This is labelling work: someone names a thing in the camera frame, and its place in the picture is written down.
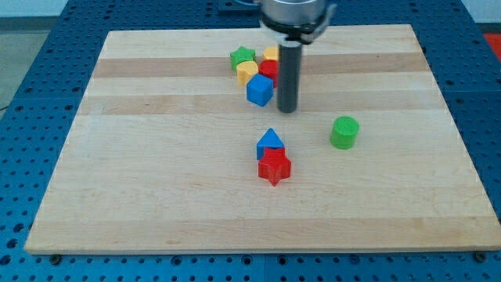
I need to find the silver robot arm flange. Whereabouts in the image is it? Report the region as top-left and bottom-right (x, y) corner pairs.
(258, 0), (337, 47)

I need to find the blue cube block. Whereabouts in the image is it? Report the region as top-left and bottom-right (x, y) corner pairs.
(246, 74), (274, 107)

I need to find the blue triangle block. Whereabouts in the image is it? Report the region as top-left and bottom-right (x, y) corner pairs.
(256, 128), (284, 161)

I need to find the red star block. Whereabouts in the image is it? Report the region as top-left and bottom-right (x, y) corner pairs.
(258, 147), (292, 186)

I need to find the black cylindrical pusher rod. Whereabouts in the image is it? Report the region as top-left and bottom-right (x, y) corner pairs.
(277, 42), (302, 114)

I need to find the yellow heart block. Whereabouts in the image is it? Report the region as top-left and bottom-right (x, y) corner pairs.
(236, 60), (258, 85)

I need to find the light wooden board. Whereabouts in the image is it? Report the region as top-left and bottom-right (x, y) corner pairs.
(24, 24), (500, 255)

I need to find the red cylinder block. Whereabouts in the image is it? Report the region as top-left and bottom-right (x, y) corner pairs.
(258, 60), (279, 88)

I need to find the green star block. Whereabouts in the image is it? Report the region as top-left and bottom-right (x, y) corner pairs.
(229, 45), (255, 71)

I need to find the yellow hexagon block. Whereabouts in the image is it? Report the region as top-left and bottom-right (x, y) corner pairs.
(261, 45), (279, 61)

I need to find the green cylinder block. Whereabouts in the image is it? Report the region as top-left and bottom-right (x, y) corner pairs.
(330, 116), (359, 150)

